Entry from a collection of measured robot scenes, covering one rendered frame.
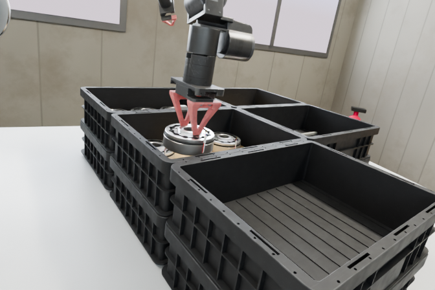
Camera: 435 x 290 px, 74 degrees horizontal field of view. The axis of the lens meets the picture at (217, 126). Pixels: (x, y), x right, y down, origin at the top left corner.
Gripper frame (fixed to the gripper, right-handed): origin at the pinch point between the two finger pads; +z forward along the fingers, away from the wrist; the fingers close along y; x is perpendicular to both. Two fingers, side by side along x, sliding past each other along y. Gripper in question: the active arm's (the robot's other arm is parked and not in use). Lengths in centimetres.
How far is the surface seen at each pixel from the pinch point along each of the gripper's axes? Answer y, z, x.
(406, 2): 91, -79, -280
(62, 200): 23.2, 26.9, 19.0
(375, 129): -7, 1, -66
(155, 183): -4.2, 9.1, 8.7
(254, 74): 160, 10, -173
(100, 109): 28.3, 4.5, 9.6
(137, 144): 3.8, 4.4, 9.3
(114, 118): 17.7, 3.7, 9.5
